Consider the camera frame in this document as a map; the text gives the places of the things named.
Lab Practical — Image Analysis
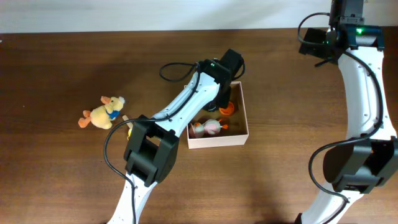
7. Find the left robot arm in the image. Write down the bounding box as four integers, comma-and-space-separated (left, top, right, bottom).
109, 49, 245, 223

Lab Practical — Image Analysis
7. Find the orange round plastic toy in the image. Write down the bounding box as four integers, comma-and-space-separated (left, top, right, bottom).
218, 101, 235, 116

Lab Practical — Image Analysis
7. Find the white cardboard box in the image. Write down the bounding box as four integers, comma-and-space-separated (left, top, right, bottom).
185, 82, 249, 149

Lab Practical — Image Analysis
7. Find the yellow rattle drum toy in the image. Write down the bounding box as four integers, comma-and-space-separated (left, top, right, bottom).
122, 115, 134, 140

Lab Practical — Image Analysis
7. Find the white pink duck toy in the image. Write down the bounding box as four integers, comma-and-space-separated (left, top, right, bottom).
188, 119, 229, 139

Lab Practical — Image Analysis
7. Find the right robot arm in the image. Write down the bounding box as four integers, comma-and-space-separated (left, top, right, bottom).
295, 0, 397, 223

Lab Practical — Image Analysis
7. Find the black round puck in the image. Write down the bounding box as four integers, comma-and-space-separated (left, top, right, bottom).
206, 103, 217, 112

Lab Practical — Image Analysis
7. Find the yellow plush duck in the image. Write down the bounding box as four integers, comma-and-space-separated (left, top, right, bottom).
78, 96, 126, 129

